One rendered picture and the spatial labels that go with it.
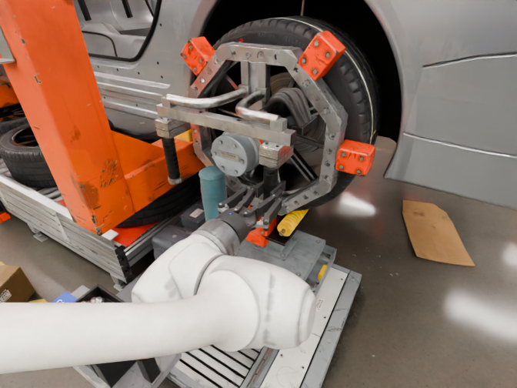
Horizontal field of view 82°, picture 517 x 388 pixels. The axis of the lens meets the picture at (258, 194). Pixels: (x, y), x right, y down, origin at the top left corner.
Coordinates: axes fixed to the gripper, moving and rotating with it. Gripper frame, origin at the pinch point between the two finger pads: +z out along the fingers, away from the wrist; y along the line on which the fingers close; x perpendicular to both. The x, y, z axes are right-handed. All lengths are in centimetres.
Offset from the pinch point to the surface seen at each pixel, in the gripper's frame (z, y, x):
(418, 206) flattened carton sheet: 141, 41, -81
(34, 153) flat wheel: 10, -155, -33
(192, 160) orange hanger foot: 35, -60, -23
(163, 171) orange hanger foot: 17, -60, -20
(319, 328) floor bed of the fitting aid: 18, 15, -75
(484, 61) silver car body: 35, 37, 28
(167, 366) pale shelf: -35, -10, -38
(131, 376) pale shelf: -41, -16, -38
